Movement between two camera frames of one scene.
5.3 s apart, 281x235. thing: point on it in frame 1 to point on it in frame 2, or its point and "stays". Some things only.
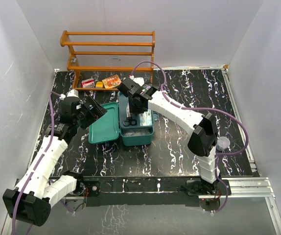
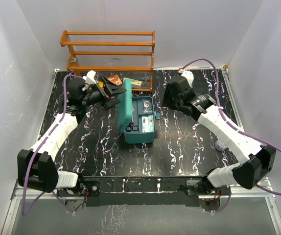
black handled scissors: [128, 121] to [131, 127]
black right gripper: [133, 110] to [167, 102]
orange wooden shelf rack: [108, 51] stays
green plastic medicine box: [106, 129] to [136, 116]
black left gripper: [93, 116] to [111, 89]
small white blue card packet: [146, 118] stays
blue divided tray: [123, 101] to [140, 126]
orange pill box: [111, 81] stays
